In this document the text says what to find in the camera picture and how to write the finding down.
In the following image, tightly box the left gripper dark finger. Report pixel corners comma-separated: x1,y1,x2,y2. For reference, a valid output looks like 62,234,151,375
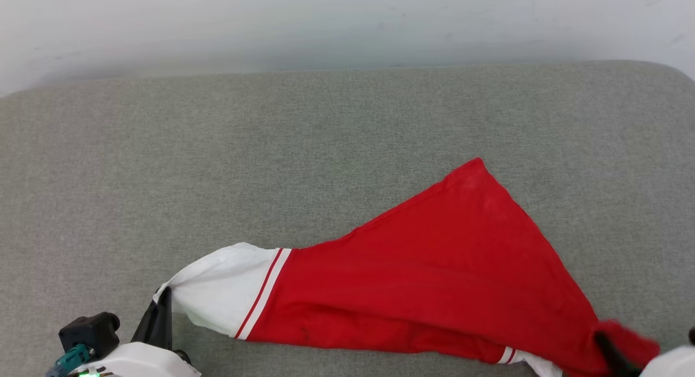
132,287,173,350

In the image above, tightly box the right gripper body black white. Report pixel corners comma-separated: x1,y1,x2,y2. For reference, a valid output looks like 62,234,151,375
641,344,695,377

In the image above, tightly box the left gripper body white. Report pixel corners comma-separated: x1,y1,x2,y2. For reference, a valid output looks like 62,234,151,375
71,342,201,377

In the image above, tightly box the red and white garment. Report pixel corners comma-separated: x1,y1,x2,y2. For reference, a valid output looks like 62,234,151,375
153,158,661,377

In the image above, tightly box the teal cable connector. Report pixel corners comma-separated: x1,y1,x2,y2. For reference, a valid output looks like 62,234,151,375
46,344,94,377

